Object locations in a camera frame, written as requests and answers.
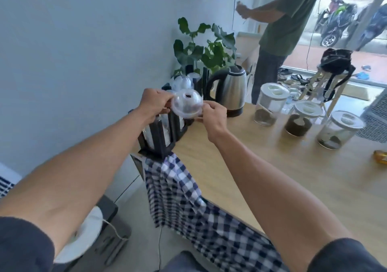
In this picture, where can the person's left forearm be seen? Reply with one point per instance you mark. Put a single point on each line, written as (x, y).
(75, 172)

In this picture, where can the white round fan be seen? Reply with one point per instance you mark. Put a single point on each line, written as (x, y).
(84, 235)

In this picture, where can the person's right hand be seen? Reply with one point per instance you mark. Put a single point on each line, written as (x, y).
(216, 119)

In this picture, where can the black bag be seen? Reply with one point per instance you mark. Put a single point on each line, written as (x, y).
(335, 60)

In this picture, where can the blue white checked cloth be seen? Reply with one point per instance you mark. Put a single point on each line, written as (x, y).
(193, 208)

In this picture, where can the patterned grey rug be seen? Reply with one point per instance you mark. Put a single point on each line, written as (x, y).
(376, 120)

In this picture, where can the stainless steel electric kettle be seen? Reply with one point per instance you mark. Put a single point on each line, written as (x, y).
(232, 90)

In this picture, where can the black box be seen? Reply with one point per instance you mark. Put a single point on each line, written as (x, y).
(118, 238)

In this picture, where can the black cup dispenser rack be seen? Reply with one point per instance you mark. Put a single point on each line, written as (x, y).
(160, 142)

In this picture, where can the person's dark left sleeve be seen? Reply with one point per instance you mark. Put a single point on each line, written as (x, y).
(21, 247)

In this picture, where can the person's right thumb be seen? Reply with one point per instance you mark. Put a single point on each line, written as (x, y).
(202, 117)

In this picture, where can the clear plastic dome lid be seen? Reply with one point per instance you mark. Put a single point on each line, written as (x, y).
(186, 104)

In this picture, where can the person's left thumb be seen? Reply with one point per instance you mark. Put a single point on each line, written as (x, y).
(164, 110)

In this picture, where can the green leafy potted plant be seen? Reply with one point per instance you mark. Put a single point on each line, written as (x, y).
(211, 51)

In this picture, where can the person's dark right sleeve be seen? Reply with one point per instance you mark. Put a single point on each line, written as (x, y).
(344, 258)

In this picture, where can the person's left hand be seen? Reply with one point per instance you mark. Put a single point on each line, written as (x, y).
(152, 102)

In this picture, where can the person's dark sleeve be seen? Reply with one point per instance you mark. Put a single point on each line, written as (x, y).
(21, 247)
(344, 258)

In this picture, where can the yellow packet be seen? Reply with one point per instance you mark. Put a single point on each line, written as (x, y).
(381, 157)

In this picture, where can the stack of clear dome lids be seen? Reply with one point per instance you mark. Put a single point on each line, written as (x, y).
(181, 83)

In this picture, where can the stack of clear plastic cups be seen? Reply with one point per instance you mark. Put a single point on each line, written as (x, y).
(164, 128)

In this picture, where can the green black motorcycle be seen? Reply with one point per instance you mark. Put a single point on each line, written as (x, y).
(335, 21)

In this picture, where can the clear jar with white lid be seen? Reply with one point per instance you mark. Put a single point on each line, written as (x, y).
(270, 105)
(338, 130)
(302, 117)

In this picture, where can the blue slippers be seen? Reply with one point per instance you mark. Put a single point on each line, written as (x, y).
(362, 74)

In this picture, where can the person's right forearm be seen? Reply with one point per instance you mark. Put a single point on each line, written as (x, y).
(272, 196)

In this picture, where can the wooden stool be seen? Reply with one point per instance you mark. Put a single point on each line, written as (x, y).
(314, 80)

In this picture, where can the pile of shoes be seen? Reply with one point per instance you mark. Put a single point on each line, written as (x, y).
(293, 78)

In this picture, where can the blue motorcycle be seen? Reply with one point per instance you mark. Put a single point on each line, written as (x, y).
(375, 24)

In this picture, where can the white striped appliance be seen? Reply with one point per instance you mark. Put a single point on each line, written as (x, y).
(7, 181)

